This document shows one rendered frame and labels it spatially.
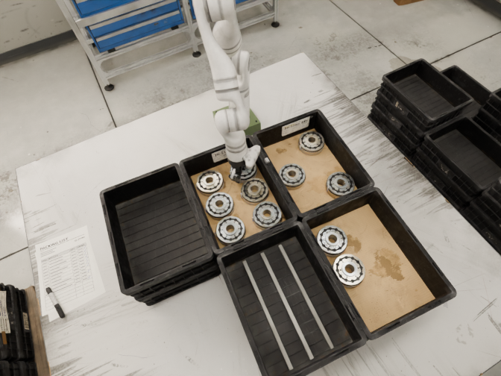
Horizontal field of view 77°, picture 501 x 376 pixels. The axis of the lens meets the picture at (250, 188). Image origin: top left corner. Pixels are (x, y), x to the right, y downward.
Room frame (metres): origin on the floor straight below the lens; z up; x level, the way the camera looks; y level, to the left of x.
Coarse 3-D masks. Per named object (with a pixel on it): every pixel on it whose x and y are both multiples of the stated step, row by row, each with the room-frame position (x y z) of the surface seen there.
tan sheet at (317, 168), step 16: (288, 144) 0.80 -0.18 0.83; (272, 160) 0.73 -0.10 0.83; (288, 160) 0.72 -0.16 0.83; (304, 160) 0.71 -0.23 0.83; (320, 160) 0.70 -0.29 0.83; (336, 160) 0.69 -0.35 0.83; (320, 176) 0.63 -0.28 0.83; (304, 192) 0.56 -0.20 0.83; (320, 192) 0.56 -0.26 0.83; (304, 208) 0.50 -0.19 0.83
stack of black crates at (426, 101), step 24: (408, 72) 1.46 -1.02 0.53; (432, 72) 1.39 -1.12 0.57; (384, 96) 1.33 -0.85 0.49; (408, 96) 1.31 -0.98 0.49; (432, 96) 1.29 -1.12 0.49; (456, 96) 1.21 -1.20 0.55; (384, 120) 1.27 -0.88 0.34; (408, 120) 1.14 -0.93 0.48; (432, 120) 1.03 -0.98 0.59; (408, 144) 1.07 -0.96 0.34
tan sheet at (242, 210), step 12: (216, 168) 0.72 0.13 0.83; (228, 168) 0.71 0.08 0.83; (192, 180) 0.67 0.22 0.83; (228, 180) 0.66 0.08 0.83; (264, 180) 0.64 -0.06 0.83; (228, 192) 0.60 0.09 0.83; (240, 192) 0.59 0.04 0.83; (204, 204) 0.56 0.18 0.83; (240, 204) 0.54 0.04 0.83; (240, 216) 0.49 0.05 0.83; (252, 216) 0.49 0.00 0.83; (252, 228) 0.44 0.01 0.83
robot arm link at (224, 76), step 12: (192, 0) 0.83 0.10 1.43; (204, 0) 0.82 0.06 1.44; (204, 12) 0.81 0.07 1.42; (204, 24) 0.80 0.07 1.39; (204, 36) 0.78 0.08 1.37; (216, 48) 0.76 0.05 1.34; (216, 60) 0.74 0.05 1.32; (228, 60) 0.75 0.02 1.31; (216, 72) 0.72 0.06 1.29; (228, 72) 0.72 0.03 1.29; (216, 84) 0.71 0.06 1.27; (228, 84) 0.70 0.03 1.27
